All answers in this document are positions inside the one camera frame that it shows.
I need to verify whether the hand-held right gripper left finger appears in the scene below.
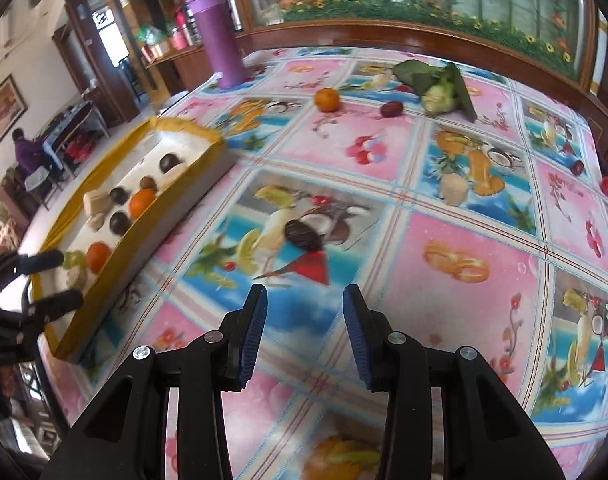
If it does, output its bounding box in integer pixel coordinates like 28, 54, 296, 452
40, 283, 269, 480

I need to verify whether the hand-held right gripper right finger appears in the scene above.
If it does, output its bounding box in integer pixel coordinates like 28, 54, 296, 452
342, 283, 567, 480

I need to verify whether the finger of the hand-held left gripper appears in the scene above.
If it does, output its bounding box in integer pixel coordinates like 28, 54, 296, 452
0, 251, 64, 281
1, 289, 84, 333

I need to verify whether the white tray with yellow tape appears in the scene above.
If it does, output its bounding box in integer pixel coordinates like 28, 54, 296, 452
31, 116, 235, 363

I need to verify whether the wooden chair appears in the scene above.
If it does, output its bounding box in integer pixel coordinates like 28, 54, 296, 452
14, 165, 59, 211

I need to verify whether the cream block piece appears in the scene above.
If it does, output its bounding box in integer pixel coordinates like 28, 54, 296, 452
82, 190, 112, 216

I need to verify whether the red bag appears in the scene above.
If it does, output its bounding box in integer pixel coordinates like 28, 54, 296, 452
64, 132, 97, 161

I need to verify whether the fruit print tablecloth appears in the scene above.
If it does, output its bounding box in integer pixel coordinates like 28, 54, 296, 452
31, 46, 608, 480

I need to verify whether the table with patterned cloth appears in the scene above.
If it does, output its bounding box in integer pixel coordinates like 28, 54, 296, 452
41, 100, 109, 171

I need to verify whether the wooden counter cabinet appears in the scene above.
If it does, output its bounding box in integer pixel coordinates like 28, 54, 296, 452
144, 42, 219, 98

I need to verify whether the green plastic bag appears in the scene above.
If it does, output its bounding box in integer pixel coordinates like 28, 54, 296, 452
136, 25, 169, 46

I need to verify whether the cauliflower with green leaves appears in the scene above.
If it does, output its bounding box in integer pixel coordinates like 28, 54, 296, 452
393, 59, 477, 123

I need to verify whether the purple thermos bottle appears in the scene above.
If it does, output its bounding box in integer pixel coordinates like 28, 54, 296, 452
185, 0, 245, 89

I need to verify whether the framed wall painting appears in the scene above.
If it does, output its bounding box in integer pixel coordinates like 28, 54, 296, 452
0, 74, 29, 166

